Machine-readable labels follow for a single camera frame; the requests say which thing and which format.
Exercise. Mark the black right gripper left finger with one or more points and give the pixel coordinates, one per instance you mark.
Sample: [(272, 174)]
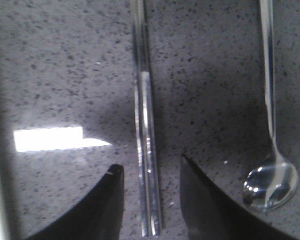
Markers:
[(98, 216)]

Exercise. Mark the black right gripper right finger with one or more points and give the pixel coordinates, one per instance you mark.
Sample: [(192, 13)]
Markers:
[(210, 214)]

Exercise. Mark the silver metal chopstick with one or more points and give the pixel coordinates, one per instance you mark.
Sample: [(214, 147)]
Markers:
[(155, 220), (140, 58)]

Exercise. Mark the silver metal spoon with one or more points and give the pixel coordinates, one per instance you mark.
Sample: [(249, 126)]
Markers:
[(272, 183)]

